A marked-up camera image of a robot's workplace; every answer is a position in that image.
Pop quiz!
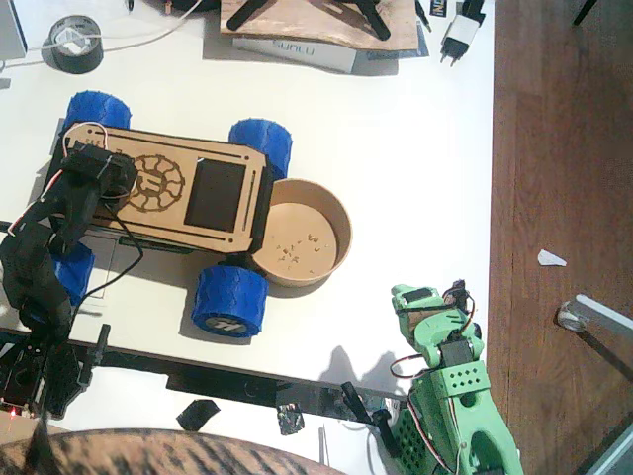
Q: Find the round wooden bowl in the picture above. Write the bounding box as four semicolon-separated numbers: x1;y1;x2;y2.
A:
249;177;354;289

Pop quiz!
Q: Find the blue ridged rover wheel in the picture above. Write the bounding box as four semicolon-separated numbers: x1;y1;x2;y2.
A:
50;240;97;309
64;90;134;133
227;118;296;181

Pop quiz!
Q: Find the black table clamp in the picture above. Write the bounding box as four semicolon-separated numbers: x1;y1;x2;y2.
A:
78;323;113;390
373;409;404;462
339;380;378;427

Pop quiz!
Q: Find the wooden rover body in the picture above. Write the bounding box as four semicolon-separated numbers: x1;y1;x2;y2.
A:
42;122;276;268

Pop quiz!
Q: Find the black tape roll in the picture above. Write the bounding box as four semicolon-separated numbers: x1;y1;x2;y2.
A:
47;14;106;76

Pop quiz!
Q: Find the white charger block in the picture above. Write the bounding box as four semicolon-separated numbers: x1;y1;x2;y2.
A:
55;27;99;56

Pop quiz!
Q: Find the white paper scrap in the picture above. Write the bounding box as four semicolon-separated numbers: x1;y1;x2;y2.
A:
537;248;568;269

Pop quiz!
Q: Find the blue rover wheel with logo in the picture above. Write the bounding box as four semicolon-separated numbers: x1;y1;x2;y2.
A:
192;264;271;341

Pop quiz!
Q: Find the metal leg with caster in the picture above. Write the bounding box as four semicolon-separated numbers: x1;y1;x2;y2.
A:
555;292;633;383

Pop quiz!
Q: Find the black legged stand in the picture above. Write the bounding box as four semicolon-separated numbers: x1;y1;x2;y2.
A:
226;0;393;42

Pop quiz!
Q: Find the white sunlu box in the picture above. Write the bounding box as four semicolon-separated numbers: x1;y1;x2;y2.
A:
202;32;359;76

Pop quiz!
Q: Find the flat black tape piece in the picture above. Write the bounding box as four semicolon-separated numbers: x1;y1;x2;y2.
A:
175;399;222;433

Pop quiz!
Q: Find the dark sheet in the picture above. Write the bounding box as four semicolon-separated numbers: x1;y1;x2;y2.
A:
353;22;430;64

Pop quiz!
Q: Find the brown wooden board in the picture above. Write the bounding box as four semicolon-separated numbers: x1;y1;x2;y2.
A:
219;0;419;53

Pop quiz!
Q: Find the grey panel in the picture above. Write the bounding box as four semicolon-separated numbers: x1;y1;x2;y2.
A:
576;425;633;475

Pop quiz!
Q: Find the striped brown fabric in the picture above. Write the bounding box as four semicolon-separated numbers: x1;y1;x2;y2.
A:
0;428;348;475

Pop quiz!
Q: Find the black and white plug adapter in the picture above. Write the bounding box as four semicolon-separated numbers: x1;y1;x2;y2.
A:
438;0;489;66

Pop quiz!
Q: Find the black furniture leg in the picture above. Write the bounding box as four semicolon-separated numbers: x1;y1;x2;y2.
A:
572;0;600;27

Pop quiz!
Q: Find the black usb camera cable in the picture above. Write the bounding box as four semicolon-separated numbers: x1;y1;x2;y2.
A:
71;200;146;316

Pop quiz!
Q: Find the white cable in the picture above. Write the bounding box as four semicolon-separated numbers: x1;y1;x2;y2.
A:
27;0;205;56

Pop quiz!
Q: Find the black rail strip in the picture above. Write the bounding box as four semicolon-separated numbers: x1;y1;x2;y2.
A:
63;338;411;423

